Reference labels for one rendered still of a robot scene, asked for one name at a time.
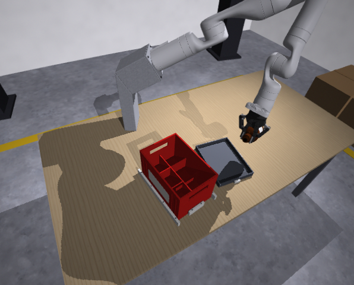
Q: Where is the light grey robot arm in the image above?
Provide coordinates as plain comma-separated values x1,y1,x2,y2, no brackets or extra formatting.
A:
150,0,328,118

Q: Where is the brown bottle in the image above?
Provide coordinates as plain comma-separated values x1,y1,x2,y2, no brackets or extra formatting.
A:
242,126,263,143

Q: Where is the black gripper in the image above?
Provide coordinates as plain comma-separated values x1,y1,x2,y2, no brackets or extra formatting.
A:
239,110,270,144

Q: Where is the red plastic crate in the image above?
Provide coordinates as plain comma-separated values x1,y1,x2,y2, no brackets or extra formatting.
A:
140,133,218,220

